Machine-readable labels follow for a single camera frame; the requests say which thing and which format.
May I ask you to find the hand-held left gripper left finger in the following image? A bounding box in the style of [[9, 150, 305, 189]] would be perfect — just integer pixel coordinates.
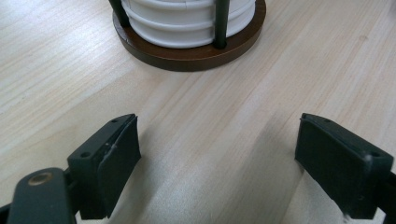
[[66, 113, 142, 220]]

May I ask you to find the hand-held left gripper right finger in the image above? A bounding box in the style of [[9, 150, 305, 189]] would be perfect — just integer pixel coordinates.
[[294, 112, 394, 220]]

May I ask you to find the stack of white cups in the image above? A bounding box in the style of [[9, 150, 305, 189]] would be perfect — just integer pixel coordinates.
[[120, 0, 257, 49]]

